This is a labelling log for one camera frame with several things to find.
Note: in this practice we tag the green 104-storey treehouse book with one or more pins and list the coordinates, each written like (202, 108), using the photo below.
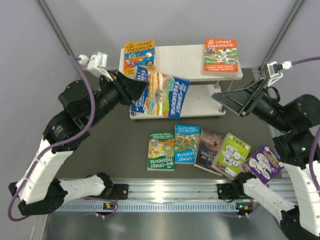
(161, 151)

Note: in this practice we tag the purple cartoon book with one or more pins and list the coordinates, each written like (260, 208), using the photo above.
(264, 164)

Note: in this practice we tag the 130-storey treehouse book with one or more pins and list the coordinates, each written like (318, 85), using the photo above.
(139, 53)

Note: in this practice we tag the slotted grey cable duct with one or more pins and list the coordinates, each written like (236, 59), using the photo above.
(135, 207)

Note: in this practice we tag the blue 91-storey treehouse book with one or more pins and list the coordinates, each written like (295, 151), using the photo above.
(163, 97)

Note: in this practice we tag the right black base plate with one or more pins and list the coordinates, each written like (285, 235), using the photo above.
(227, 192)

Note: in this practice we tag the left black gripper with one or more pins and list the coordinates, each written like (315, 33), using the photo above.
(132, 88)

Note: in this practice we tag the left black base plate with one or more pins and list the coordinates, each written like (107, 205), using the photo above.
(119, 192)

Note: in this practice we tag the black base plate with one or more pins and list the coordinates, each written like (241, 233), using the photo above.
(227, 192)
(119, 192)

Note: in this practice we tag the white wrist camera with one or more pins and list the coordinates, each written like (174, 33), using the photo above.
(273, 71)
(95, 64)

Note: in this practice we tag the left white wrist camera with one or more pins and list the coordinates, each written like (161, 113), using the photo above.
(95, 64)

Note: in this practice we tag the light blue storey treehouse book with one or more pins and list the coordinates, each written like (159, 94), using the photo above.
(186, 143)

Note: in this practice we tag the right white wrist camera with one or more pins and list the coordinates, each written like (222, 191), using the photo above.
(273, 71)

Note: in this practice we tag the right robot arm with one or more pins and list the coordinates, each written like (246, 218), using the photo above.
(298, 149)

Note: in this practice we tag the aluminium mounting rail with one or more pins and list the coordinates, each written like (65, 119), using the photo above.
(172, 190)

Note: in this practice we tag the orange 78-storey treehouse book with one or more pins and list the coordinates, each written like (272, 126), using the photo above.
(220, 58)

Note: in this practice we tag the lime green cartoon book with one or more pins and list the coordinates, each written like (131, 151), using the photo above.
(232, 153)

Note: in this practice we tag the white two-tier wooden shelf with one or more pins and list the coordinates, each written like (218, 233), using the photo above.
(185, 61)

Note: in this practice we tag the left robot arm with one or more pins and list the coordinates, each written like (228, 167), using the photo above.
(39, 191)

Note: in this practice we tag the dark tale of cities book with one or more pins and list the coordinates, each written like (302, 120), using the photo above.
(208, 147)

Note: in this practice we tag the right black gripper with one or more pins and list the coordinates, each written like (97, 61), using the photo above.
(241, 99)

